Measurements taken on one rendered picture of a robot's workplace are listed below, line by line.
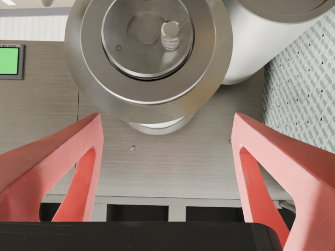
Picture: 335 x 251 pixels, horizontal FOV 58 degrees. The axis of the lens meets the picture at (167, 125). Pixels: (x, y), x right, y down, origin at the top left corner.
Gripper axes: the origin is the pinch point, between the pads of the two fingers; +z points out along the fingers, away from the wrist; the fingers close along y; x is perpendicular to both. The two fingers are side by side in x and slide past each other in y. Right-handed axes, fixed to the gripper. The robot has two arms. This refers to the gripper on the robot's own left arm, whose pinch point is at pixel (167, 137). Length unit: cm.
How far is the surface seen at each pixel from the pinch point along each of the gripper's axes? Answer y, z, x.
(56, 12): 109, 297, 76
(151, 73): 1.3, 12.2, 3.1
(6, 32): 162, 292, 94
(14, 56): 30, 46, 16
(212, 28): -3.8, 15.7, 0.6
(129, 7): 3.0, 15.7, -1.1
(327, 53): -16.1, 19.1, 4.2
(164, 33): 0.2, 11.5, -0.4
